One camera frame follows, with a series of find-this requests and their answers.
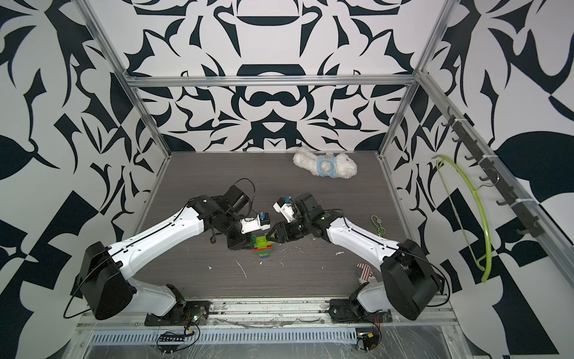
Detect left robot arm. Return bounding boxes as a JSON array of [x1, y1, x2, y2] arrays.
[[76, 185, 270, 323]]

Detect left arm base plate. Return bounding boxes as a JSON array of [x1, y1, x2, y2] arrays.
[[144, 301, 212, 327]]

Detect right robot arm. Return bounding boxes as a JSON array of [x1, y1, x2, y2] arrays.
[[267, 193, 444, 322]]

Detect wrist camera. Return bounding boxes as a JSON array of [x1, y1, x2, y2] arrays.
[[273, 197, 297, 223], [240, 212, 271, 234]]

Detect american flag item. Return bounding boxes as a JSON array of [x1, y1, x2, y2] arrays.
[[355, 263, 374, 284]]

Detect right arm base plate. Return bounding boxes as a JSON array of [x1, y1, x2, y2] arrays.
[[328, 299, 393, 324]]

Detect black connector box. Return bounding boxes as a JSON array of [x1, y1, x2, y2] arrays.
[[356, 332, 381, 352], [155, 331, 187, 346]]

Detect green plastic hanger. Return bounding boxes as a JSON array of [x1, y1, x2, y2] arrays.
[[431, 154, 493, 283]]

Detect black connector box right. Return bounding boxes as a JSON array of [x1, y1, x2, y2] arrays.
[[356, 332, 381, 352]]

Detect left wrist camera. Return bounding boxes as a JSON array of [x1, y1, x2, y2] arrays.
[[240, 212, 271, 234]]

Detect black wall hook rack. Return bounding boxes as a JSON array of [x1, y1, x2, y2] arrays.
[[443, 107, 545, 238]]

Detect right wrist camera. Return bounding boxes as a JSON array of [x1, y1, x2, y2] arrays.
[[273, 197, 297, 223]]

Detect white plush toy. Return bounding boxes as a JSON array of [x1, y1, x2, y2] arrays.
[[293, 147, 358, 179]]

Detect red lego brick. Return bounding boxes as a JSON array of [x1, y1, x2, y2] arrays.
[[254, 247, 272, 253]]

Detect lime long lego brick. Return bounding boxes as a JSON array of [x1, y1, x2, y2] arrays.
[[254, 239, 272, 251]]

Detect black connector box left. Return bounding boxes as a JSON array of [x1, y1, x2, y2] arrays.
[[155, 331, 187, 346]]

